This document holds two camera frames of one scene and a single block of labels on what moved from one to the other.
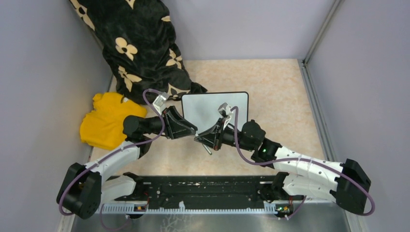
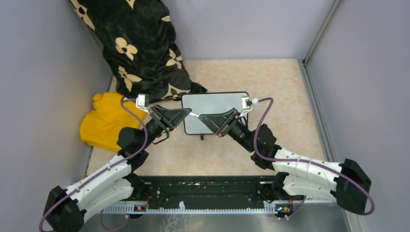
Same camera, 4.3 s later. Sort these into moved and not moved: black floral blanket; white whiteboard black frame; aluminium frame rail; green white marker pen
Moved: green white marker pen
Not moved: aluminium frame rail; white whiteboard black frame; black floral blanket
